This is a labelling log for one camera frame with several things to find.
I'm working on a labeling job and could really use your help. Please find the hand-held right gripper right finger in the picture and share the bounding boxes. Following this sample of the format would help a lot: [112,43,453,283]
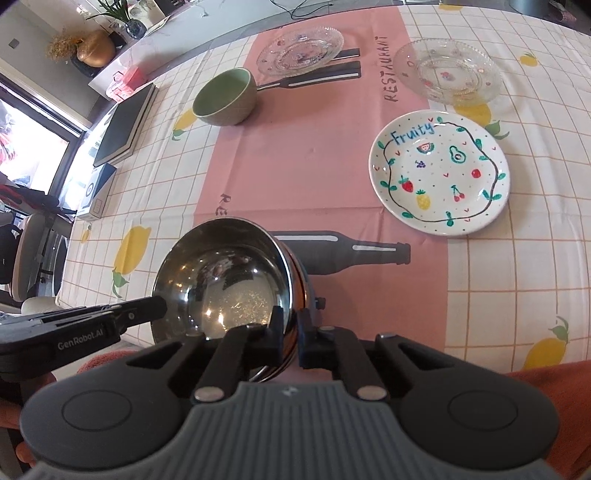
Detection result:
[298,308,463,403]

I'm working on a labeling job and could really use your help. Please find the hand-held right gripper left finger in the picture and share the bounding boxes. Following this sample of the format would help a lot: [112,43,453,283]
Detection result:
[124,305,285,403]

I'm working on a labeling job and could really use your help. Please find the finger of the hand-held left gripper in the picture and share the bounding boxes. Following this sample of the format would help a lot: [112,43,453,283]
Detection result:
[111,296,168,333]

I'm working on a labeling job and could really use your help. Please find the stainless steel bowl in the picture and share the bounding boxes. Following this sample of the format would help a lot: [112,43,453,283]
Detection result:
[151,217,319,384]

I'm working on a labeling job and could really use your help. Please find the white fruit print plate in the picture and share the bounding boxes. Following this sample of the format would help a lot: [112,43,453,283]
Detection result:
[368,111,511,237]

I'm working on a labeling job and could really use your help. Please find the green ceramic bowl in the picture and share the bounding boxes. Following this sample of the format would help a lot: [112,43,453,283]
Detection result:
[192,68,257,126]

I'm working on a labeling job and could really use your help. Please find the ribbed clear glass plate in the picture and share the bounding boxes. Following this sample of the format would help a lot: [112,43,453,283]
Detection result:
[255,26,345,78]

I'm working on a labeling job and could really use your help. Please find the beaded rim clear glass plate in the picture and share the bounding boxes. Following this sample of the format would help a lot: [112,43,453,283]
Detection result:
[396,39,503,106]

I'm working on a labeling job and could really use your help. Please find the person's left hand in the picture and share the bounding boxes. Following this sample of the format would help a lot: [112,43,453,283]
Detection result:
[0,399,38,468]

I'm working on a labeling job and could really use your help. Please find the beige chair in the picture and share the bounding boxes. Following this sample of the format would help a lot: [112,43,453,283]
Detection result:
[11,212,70,301]

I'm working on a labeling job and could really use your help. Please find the white and blue box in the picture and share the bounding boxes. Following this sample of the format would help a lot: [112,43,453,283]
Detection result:
[76,162,117,220]

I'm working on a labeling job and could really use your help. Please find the pink and white printed tablecloth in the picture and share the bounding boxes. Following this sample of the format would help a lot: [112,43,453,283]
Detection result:
[60,0,591,393]

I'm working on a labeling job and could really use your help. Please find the black flat box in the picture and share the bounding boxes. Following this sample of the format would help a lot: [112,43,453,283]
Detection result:
[92,82,158,168]

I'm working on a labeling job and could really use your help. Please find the black framed glass door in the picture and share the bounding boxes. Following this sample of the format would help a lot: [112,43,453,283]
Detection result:
[0,74,89,195]

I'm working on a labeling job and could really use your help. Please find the pink packet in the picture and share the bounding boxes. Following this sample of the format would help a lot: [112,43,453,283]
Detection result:
[108,65,148,102]

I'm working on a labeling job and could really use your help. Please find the person's orange garment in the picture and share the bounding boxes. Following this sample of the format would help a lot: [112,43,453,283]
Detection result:
[76,348,591,480]

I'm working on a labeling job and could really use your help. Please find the gold vase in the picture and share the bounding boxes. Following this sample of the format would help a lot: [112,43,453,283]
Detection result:
[76,30,116,65]

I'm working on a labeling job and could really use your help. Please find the dried yellow flowers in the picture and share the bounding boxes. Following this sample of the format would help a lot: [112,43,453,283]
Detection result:
[46,34,86,61]

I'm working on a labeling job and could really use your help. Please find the blue glass vase with plant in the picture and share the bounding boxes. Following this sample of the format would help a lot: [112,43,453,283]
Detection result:
[88,0,148,40]

